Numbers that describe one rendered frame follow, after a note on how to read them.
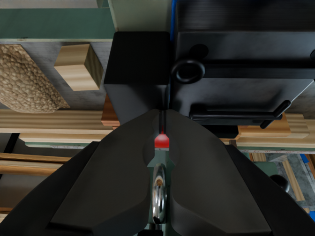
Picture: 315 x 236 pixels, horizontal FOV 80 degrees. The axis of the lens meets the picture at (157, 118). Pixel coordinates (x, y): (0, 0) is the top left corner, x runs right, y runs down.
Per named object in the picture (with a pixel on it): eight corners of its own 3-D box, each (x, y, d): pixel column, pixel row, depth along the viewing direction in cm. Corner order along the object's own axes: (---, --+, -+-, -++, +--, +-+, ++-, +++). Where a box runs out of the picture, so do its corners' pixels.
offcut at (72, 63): (79, 71, 26) (73, 91, 24) (61, 45, 22) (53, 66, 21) (104, 70, 26) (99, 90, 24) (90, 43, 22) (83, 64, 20)
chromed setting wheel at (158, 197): (167, 155, 38) (166, 225, 32) (166, 170, 49) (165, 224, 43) (152, 155, 39) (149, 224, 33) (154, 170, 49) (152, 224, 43)
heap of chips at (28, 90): (20, 44, 22) (7, 68, 20) (71, 107, 34) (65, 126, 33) (-54, 43, 22) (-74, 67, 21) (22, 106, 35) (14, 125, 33)
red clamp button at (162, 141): (182, 122, 14) (183, 136, 13) (179, 138, 16) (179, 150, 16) (140, 121, 14) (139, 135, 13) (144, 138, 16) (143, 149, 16)
